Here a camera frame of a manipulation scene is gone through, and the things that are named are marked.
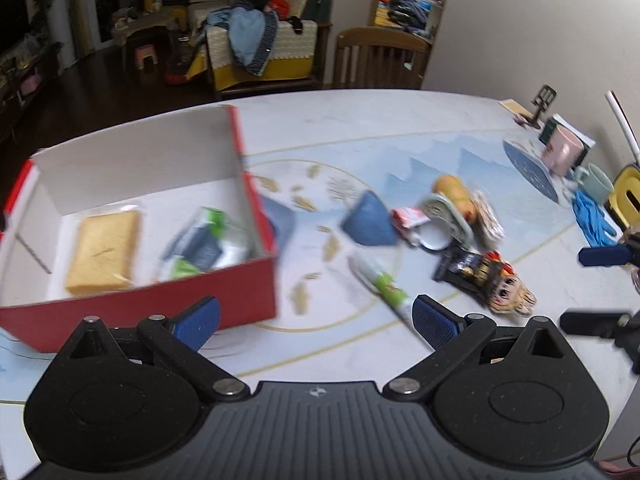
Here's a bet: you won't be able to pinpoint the yellow black container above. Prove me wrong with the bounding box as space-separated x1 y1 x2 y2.
605 165 640 231

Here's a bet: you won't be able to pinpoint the black snack packet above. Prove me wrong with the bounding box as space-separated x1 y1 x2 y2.
431 245 501 293

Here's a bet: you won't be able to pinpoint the pink stool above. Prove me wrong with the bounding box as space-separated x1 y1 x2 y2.
134 45 160 70

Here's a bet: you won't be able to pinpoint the dark green box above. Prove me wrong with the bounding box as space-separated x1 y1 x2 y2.
539 116 561 145

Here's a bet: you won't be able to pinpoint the sofa with yellow cream cover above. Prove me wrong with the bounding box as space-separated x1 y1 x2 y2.
202 0 333 98

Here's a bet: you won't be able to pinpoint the black phone stand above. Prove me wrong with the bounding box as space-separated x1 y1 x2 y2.
520 86 557 128

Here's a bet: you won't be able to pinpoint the blue gloves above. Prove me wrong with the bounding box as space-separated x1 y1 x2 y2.
571 190 621 247

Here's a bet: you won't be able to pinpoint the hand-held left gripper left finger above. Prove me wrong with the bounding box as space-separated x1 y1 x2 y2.
57 295 251 404

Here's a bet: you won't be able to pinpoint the small red white tube packet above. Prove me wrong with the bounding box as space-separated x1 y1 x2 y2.
391 207 431 231

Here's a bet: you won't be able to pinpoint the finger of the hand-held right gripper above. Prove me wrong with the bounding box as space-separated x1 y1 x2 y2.
559 309 633 336
578 240 640 268

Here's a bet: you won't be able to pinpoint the red floor object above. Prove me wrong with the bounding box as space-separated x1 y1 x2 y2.
165 62 193 86

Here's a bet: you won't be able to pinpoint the red cardboard box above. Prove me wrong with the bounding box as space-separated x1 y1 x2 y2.
0 105 279 353

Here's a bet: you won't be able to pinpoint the cotton swab pack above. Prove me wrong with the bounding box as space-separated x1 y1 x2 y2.
472 190 506 251

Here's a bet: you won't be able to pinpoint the yellow sponge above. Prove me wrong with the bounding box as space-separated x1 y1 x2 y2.
65 210 143 296

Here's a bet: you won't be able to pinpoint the small wooden table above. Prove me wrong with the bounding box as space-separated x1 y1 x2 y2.
111 10 176 56

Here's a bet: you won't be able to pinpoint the white standing air conditioner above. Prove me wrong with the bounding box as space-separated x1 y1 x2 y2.
47 0 76 66

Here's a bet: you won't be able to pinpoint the white stick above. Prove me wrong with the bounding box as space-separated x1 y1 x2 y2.
605 91 640 166

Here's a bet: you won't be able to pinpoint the pink mug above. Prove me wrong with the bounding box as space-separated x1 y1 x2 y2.
541 126 586 177

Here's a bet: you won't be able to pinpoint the green mug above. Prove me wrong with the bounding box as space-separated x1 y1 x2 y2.
572 163 615 204

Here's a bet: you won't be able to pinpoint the white green tube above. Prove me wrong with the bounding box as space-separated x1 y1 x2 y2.
348 252 431 348

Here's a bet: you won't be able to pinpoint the black television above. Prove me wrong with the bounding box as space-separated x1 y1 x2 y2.
0 0 28 56

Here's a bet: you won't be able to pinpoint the wooden chair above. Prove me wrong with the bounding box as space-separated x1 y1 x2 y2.
332 27 432 90

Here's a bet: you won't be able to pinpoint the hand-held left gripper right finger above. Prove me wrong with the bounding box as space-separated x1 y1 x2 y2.
382 294 576 403

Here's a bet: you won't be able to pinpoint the dark television cabinet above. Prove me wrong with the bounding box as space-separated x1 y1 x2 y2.
0 42 63 146

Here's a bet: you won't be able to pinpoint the dark clothes pile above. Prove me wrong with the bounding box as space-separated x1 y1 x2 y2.
387 0 433 36

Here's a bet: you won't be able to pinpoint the green houseplant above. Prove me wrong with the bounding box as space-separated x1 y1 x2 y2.
30 0 56 26

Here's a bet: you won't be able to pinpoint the grey green round case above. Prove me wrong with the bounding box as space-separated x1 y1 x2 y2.
415 195 473 253

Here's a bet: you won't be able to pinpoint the blue clothing pile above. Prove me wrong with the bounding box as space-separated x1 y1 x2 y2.
207 7 278 76

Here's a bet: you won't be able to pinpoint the green white wet wipes packet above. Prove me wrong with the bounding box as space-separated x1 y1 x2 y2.
157 206 253 281

